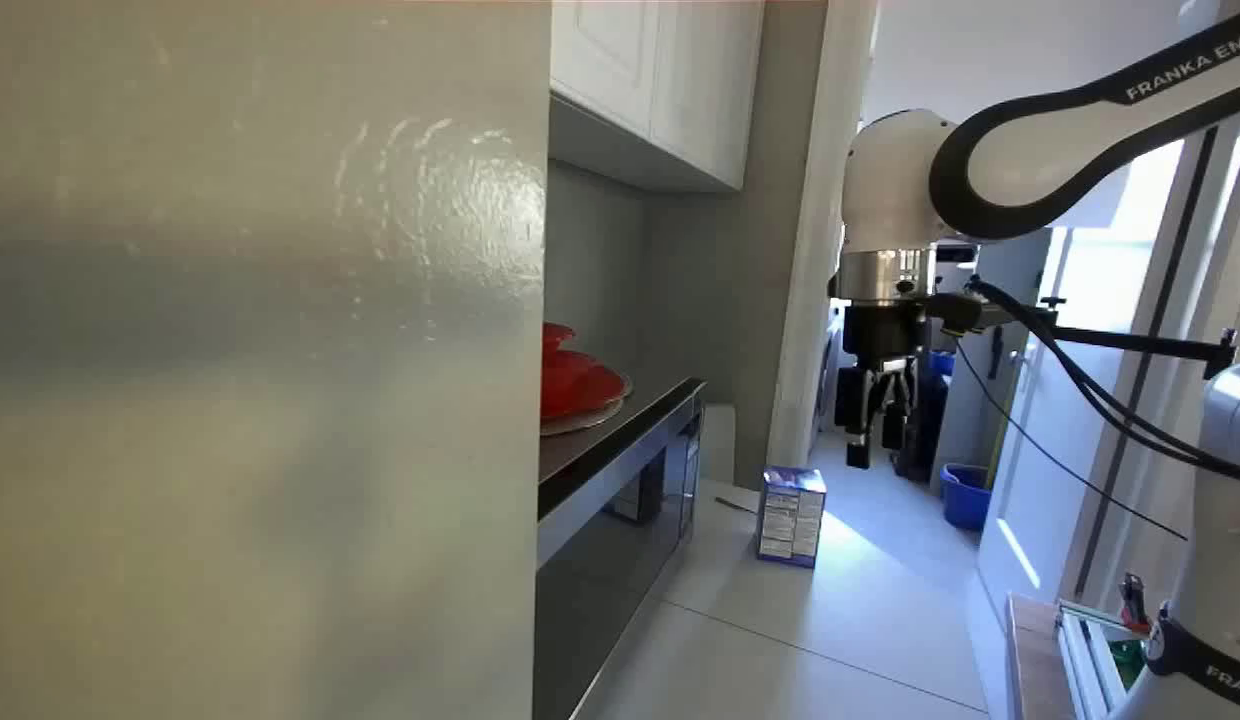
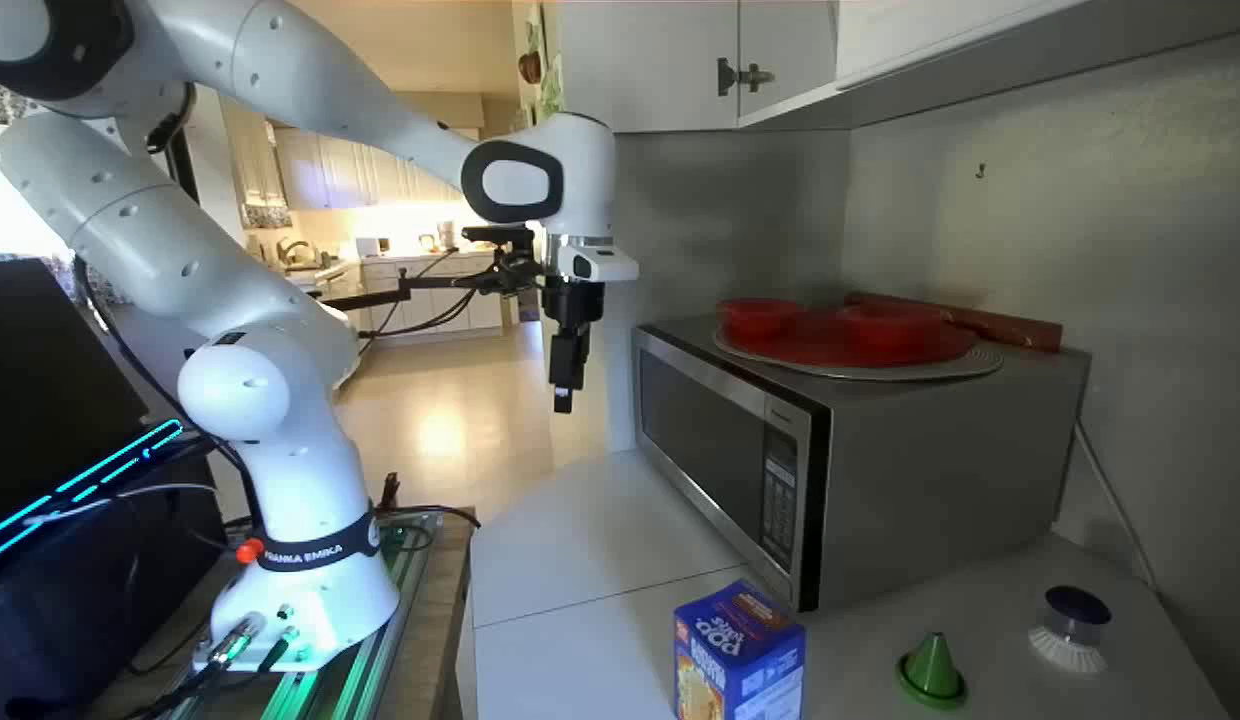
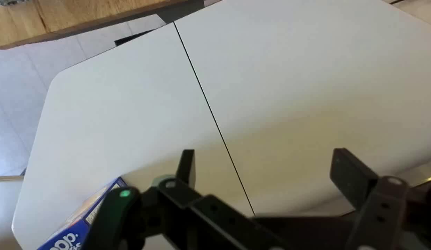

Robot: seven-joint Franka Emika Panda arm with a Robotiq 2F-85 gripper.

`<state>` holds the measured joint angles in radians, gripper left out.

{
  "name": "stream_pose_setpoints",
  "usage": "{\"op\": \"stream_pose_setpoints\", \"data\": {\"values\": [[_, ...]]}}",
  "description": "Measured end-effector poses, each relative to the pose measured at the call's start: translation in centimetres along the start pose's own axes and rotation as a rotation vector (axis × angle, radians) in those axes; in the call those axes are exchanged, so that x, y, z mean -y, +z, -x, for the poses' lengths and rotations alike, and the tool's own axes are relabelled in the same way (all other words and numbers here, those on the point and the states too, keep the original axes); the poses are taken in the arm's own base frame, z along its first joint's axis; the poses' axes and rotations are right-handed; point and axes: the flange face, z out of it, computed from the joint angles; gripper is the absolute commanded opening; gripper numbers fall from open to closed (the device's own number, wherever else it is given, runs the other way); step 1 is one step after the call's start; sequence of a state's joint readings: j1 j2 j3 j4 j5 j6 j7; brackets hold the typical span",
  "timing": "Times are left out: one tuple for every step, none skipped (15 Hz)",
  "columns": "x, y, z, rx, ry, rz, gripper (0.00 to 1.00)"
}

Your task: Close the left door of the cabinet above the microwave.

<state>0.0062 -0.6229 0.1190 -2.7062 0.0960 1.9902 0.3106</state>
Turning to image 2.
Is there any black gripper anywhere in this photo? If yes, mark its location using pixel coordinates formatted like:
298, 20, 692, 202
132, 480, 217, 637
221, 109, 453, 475
541, 272, 608, 416

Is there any white cabinet door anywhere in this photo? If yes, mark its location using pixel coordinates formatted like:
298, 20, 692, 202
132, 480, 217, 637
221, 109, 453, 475
730, 0, 838, 134
554, 0, 743, 136

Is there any robot base table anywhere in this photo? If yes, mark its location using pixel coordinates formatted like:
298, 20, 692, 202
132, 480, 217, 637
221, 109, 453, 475
78, 502, 479, 720

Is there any white kitchen counter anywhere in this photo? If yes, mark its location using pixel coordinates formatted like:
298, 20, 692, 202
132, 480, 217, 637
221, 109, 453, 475
243, 185, 520, 340

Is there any red bowl on counter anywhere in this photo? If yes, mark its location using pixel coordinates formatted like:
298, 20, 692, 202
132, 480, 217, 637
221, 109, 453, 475
714, 310, 984, 378

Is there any blue carton box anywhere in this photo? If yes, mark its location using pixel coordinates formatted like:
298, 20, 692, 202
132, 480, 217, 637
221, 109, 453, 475
668, 575, 812, 720

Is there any green plastic cone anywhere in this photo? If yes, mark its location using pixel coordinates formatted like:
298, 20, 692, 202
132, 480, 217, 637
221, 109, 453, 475
894, 629, 972, 709

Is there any black monitor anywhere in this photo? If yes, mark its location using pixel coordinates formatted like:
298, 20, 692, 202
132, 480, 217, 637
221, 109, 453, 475
0, 258, 161, 535

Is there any dark blue equipment case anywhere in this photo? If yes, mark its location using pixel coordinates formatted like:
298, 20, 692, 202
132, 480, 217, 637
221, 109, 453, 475
0, 420, 234, 720

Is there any black camera cable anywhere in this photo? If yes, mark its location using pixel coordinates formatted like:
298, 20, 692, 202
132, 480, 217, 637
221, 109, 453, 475
354, 284, 489, 340

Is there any black stereo camera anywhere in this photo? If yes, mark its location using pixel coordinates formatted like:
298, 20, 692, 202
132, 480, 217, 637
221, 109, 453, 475
459, 221, 541, 258

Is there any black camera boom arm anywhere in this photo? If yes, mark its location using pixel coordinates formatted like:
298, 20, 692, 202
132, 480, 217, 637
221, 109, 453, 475
316, 262, 561, 322

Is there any green patterned wall decor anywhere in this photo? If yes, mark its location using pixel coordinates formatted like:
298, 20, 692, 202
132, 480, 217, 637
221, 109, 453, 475
506, 0, 570, 134

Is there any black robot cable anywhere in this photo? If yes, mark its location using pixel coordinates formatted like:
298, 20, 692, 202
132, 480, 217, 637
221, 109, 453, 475
66, 75, 269, 540

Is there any white wall cabinet body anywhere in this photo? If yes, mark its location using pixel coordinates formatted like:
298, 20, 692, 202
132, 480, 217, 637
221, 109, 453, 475
554, 0, 1240, 136

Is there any grey microwave power cable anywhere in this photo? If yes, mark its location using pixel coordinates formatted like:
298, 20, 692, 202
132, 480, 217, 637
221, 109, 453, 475
1068, 420, 1165, 591

